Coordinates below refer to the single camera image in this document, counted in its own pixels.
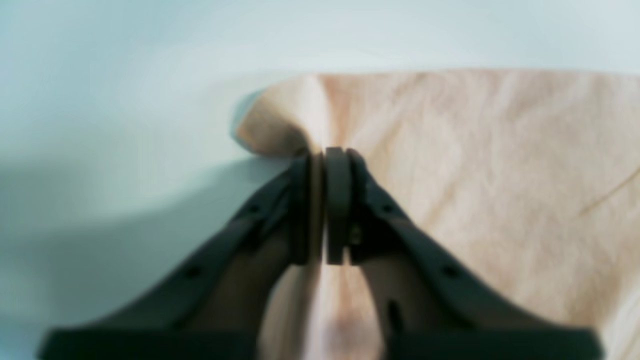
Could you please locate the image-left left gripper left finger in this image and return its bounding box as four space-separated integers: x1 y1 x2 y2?
39 155 313 360

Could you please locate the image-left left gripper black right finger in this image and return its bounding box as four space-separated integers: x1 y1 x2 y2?
325 147 604 360

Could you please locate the peach pink T-shirt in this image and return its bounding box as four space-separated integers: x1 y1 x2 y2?
234 69 640 360

